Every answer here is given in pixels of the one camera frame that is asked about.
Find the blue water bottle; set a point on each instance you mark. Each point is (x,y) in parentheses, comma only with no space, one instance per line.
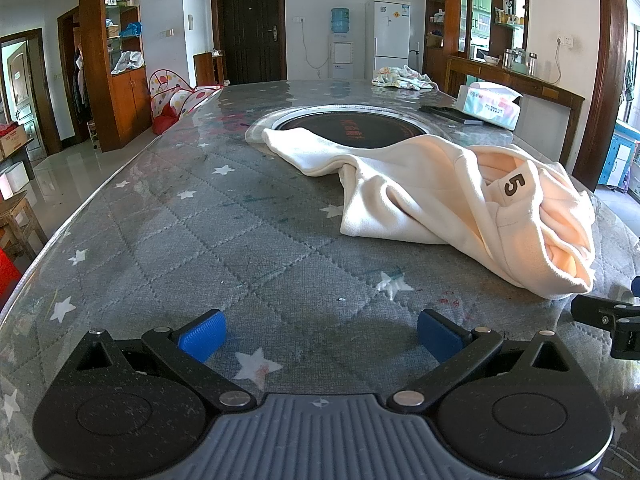
(341,21)

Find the hanging coats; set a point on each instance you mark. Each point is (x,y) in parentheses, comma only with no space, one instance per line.
(80,85)

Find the cream hooded sweatshirt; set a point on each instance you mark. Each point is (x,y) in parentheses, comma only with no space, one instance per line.
(400,195)

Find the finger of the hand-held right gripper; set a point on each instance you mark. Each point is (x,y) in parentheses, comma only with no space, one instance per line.
(636,285)
(595,310)

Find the dark brown entrance door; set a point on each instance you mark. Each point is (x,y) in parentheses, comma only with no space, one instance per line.
(250,30)

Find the white water dispenser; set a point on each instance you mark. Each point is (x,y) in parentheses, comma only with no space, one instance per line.
(340,55)

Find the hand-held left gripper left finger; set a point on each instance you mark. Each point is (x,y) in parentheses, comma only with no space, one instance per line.
(202,335)

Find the cardboard box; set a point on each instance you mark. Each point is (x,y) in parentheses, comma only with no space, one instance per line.
(12,142)

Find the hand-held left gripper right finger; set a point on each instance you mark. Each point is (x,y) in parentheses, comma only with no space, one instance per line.
(440,335)

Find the red plastic stool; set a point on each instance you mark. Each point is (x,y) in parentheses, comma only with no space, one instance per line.
(9,275)

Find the wooden display shelf unit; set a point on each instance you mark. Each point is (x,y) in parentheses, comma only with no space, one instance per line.
(452,10)

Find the blue plastic drawer unit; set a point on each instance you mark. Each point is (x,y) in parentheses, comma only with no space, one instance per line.
(620,160)

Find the round built-in induction cooktop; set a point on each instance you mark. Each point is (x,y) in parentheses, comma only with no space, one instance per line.
(350,127)

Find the white bin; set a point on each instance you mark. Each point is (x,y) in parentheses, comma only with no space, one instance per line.
(14,180)

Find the polka dot play tent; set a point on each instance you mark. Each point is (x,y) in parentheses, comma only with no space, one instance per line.
(172,102)

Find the wooden sideboard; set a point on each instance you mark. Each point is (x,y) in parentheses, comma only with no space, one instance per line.
(540,87)

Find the wall socket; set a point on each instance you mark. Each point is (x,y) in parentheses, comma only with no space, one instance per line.
(565,41)

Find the small wooden side cabinet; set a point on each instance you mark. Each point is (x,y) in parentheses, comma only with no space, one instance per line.
(205,70)

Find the grey star quilted tablecloth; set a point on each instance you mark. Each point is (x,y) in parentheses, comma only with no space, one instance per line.
(200,240)

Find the white refrigerator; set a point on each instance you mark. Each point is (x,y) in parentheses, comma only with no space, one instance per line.
(387,35)

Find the tall wooden shelf cabinet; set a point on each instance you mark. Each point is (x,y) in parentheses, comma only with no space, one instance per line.
(130,100)

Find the glass jar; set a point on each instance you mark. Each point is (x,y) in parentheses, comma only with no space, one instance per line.
(520,59)
(509,59)
(532,62)

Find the crumpled patterned cloth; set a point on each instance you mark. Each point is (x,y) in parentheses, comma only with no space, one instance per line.
(400,78)

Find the white bowl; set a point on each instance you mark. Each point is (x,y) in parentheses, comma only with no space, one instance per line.
(491,60)

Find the white tissue pack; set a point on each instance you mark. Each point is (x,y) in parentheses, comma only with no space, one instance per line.
(487,107)

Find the flat black tray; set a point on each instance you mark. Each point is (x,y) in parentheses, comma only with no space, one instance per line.
(445,111)

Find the wooden stool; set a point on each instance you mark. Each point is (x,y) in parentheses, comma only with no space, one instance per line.
(20,220)

